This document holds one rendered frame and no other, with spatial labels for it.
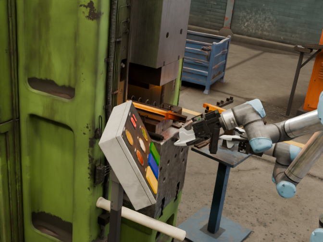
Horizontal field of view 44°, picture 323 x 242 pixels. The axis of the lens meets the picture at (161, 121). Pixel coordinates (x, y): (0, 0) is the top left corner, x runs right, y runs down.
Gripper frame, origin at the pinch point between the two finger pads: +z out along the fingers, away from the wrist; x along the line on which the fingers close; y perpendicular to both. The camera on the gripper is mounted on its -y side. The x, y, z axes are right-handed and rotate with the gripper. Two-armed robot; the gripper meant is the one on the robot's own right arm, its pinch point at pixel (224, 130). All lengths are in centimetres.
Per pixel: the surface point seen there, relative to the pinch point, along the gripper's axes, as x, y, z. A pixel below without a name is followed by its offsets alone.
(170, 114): -1.3, -0.8, 28.3
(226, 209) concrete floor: 86, 100, 11
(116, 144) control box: -74, -17, 15
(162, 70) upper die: -11.6, -25.4, 30.6
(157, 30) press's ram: -17, -44, 32
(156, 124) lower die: -10.8, 1.8, 31.2
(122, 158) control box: -73, -12, 13
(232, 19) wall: 763, 51, 229
